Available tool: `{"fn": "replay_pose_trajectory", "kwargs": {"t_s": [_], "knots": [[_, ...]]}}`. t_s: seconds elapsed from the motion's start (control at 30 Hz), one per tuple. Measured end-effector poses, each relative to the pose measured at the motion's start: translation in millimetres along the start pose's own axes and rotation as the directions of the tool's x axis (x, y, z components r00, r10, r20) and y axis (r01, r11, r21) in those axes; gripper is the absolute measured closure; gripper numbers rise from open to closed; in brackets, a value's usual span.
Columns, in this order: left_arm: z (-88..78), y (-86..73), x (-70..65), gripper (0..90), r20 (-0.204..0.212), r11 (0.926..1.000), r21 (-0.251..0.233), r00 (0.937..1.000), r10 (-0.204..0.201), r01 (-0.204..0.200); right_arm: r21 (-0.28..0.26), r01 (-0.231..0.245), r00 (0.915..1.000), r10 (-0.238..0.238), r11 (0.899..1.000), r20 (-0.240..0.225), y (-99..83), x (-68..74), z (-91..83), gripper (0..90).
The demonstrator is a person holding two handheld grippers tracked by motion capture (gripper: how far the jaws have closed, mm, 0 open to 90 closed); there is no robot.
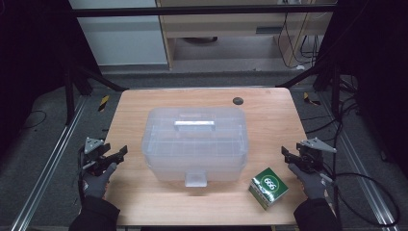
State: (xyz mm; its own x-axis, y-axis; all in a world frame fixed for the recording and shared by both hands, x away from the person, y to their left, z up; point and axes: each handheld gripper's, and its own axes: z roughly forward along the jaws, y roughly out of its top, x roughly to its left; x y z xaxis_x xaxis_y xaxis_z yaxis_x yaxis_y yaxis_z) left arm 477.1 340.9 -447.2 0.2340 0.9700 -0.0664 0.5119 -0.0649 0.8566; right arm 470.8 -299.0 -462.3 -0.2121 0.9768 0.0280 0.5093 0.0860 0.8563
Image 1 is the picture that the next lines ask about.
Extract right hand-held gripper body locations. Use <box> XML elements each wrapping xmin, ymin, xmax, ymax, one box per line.
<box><xmin>297</xmin><ymin>137</ymin><xmax>338</xmax><ymax>174</ymax></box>

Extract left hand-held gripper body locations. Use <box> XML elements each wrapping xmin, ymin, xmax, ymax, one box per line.
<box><xmin>82</xmin><ymin>137</ymin><xmax>117</xmax><ymax>177</ymax></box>

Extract green white carton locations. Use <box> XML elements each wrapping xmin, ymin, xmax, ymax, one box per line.
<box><xmin>248</xmin><ymin>167</ymin><xmax>289</xmax><ymax>212</ymax></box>

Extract clear plastic storage box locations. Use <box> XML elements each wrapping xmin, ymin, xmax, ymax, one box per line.
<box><xmin>141</xmin><ymin>106</ymin><xmax>249</xmax><ymax>189</ymax></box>

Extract person's right hand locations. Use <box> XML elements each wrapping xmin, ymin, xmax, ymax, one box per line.
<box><xmin>287</xmin><ymin>163</ymin><xmax>328</xmax><ymax>200</ymax></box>

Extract person's left hand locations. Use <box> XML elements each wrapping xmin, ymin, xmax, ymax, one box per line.
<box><xmin>82</xmin><ymin>162</ymin><xmax>118</xmax><ymax>199</ymax></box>

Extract yellow black floor tape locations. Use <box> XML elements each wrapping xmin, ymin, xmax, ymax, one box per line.
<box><xmin>302</xmin><ymin>91</ymin><xmax>321</xmax><ymax>107</ymax></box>
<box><xmin>97</xmin><ymin>94</ymin><xmax>111</xmax><ymax>113</ymax></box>

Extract black metal stand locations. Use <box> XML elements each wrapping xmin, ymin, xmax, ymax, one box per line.
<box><xmin>62</xmin><ymin>61</ymin><xmax>129</xmax><ymax>126</ymax></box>
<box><xmin>276</xmin><ymin>61</ymin><xmax>343</xmax><ymax>120</ymax></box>

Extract white cabinet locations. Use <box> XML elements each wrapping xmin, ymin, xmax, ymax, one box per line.
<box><xmin>68</xmin><ymin>0</ymin><xmax>168</xmax><ymax>66</ymax></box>

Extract dark curtain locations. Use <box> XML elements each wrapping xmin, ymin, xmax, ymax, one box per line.
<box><xmin>0</xmin><ymin>0</ymin><xmax>101</xmax><ymax>158</ymax></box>
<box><xmin>316</xmin><ymin>0</ymin><xmax>408</xmax><ymax>179</ymax></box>

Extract light wooden desk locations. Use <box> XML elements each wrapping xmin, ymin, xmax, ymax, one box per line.
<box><xmin>156</xmin><ymin>0</ymin><xmax>335</xmax><ymax>69</ymax></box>

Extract black floor cables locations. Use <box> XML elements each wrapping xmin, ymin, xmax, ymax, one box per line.
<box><xmin>300</xmin><ymin>76</ymin><xmax>365</xmax><ymax>147</ymax></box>

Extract aluminium floor rail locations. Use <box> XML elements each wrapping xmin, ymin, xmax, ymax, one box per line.
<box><xmin>9</xmin><ymin>95</ymin><xmax>89</xmax><ymax>231</ymax></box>
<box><xmin>319</xmin><ymin>94</ymin><xmax>400</xmax><ymax>231</ymax></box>

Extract thin black floor cable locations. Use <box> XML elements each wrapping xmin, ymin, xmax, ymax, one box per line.
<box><xmin>18</xmin><ymin>110</ymin><xmax>48</xmax><ymax>131</ymax></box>

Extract hanging desk cables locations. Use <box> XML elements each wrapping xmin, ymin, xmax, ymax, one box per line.
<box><xmin>276</xmin><ymin>13</ymin><xmax>321</xmax><ymax>70</ymax></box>

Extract black horizontal frame bar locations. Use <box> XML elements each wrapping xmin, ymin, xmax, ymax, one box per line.
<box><xmin>71</xmin><ymin>5</ymin><xmax>338</xmax><ymax>18</ymax></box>

